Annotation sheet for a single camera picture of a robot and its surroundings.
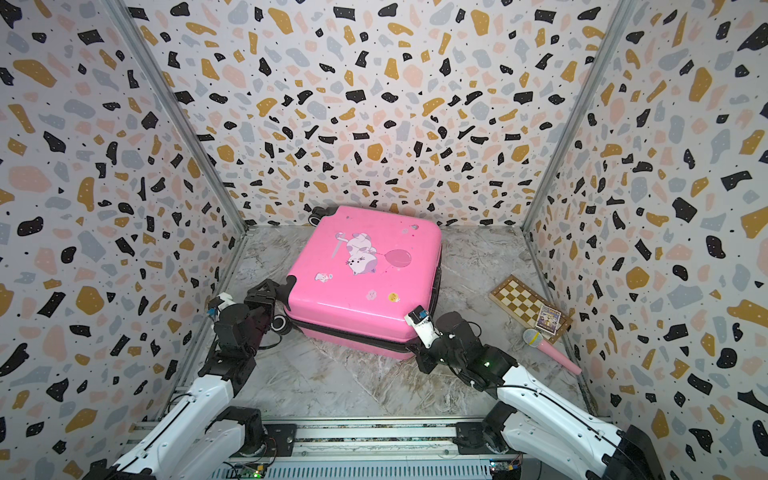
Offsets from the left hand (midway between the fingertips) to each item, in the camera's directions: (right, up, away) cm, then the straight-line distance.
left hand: (280, 286), depth 80 cm
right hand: (+34, -15, -3) cm, 37 cm away
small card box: (+78, -12, +12) cm, 79 cm away
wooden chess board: (+73, -8, +18) cm, 75 cm away
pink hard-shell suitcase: (+21, +3, 0) cm, 21 cm away
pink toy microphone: (+71, -16, +8) cm, 73 cm away
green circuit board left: (-4, -44, -9) cm, 45 cm away
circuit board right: (+58, -43, -8) cm, 72 cm away
